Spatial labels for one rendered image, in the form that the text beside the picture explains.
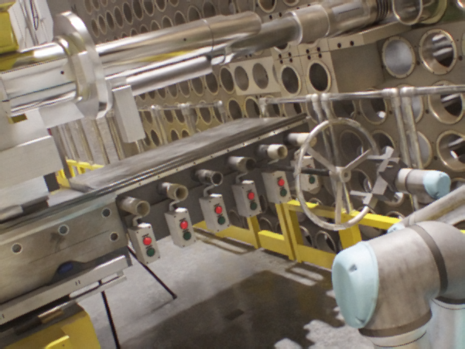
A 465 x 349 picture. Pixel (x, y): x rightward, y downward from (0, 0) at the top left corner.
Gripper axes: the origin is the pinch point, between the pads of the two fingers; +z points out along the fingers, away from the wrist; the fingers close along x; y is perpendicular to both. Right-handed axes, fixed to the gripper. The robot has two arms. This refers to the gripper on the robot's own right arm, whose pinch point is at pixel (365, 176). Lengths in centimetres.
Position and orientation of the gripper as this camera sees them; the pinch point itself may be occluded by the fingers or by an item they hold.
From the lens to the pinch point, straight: 195.6
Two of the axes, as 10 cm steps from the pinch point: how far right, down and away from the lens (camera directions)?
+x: 4.5, -8.7, 2.1
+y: 7.2, 4.9, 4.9
